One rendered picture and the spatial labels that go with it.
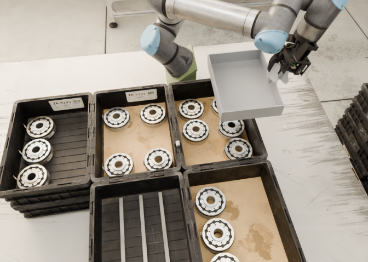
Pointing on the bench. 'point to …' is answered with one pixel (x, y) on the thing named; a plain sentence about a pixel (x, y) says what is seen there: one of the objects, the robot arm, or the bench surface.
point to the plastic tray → (243, 85)
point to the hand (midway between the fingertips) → (270, 78)
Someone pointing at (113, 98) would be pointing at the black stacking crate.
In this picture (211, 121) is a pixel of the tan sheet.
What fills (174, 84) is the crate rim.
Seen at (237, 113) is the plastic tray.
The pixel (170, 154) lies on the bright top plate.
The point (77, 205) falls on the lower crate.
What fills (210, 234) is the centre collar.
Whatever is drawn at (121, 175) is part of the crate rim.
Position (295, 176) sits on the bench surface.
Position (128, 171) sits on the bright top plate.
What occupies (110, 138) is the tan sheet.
